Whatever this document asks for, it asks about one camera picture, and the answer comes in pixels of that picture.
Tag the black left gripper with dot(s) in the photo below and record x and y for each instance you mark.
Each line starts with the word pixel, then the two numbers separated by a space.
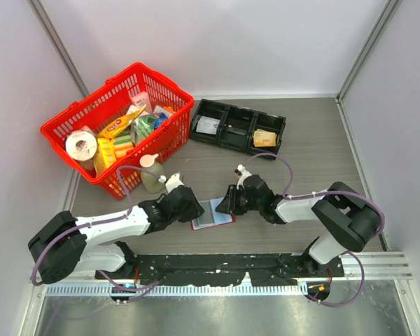
pixel 197 209

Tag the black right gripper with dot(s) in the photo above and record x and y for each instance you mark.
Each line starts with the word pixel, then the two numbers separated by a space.
pixel 229 204

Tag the red leather card holder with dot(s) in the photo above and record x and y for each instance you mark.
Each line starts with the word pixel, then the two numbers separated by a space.
pixel 211 218

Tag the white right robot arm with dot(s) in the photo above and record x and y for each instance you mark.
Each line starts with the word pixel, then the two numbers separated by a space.
pixel 350 219

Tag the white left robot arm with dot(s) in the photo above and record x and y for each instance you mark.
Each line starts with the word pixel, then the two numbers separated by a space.
pixel 68 244

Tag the dark card in tray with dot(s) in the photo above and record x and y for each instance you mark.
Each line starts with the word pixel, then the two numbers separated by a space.
pixel 236 130

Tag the white cards in tray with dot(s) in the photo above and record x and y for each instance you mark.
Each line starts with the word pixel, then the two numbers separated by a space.
pixel 207 125

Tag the green soap pump bottle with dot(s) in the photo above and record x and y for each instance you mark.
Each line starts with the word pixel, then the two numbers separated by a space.
pixel 152 171

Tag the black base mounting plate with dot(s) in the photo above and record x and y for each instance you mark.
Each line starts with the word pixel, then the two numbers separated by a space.
pixel 221 270

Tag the black three-compartment tray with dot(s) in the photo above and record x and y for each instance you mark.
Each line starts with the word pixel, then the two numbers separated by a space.
pixel 243 118

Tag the green packaged item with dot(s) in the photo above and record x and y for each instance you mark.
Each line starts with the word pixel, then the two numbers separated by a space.
pixel 142 127

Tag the yellow green sponge pack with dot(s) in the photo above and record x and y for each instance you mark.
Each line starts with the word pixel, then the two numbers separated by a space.
pixel 122 144

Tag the yellow box in basket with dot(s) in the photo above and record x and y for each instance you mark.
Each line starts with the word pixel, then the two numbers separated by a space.
pixel 105 155

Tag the red plastic shopping basket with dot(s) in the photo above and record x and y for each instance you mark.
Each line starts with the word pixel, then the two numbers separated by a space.
pixel 110 102

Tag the yellow snack bag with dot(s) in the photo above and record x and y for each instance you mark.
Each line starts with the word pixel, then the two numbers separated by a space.
pixel 116 127

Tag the pink white box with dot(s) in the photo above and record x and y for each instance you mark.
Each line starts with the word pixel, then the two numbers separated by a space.
pixel 142 99

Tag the toilet paper roll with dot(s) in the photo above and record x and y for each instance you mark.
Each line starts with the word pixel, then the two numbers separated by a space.
pixel 81 145

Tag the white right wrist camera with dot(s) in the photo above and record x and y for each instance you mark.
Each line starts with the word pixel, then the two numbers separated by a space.
pixel 242 173

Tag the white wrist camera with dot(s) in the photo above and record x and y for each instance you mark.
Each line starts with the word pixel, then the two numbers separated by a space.
pixel 172 182
pixel 242 173

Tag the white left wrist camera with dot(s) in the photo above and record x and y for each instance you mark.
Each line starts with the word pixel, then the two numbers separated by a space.
pixel 172 182

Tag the slotted cable duct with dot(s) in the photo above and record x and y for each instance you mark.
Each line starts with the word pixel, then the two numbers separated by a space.
pixel 104 289

